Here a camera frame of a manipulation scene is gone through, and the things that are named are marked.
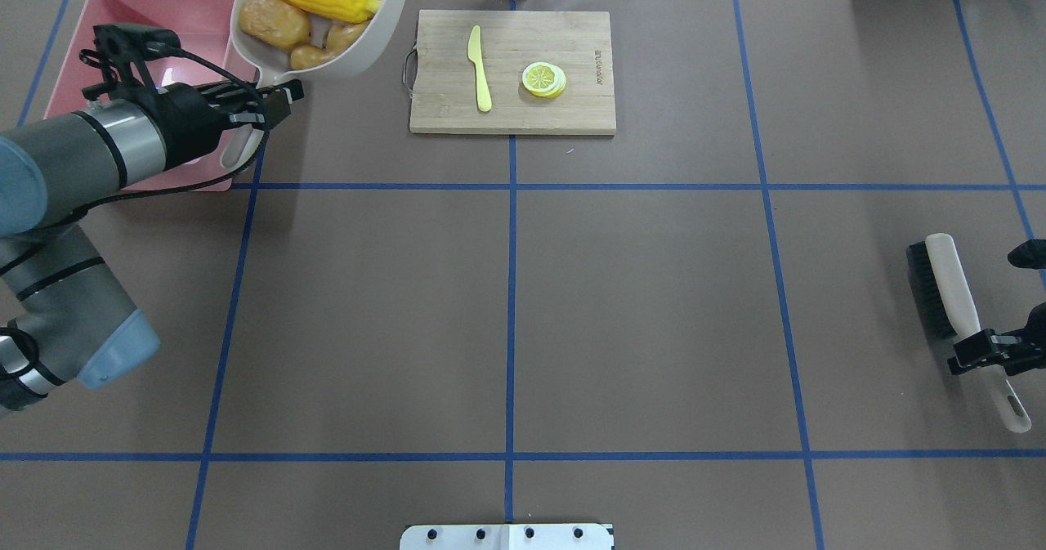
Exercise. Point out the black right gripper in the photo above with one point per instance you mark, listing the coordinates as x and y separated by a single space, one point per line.
1031 324

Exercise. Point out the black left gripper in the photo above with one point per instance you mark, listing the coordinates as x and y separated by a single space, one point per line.
183 119

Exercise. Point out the brown toy potato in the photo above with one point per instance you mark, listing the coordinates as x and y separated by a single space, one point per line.
276 23

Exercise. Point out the brown toy ginger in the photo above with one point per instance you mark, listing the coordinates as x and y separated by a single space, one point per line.
338 39

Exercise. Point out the beige hand brush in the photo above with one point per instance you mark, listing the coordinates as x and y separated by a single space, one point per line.
942 292

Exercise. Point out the beige dustpan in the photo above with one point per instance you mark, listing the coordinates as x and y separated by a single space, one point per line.
273 66

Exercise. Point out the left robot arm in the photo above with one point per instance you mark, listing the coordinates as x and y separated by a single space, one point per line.
78 321

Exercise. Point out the wooden cutting board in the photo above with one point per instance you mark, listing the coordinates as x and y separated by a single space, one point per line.
580 42

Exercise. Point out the yellow toy knife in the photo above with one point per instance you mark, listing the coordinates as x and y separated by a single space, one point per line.
475 55

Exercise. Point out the yellow lemon slice toy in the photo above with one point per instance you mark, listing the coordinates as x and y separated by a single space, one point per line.
543 80

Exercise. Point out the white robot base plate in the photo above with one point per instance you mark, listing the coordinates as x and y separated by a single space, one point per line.
509 536

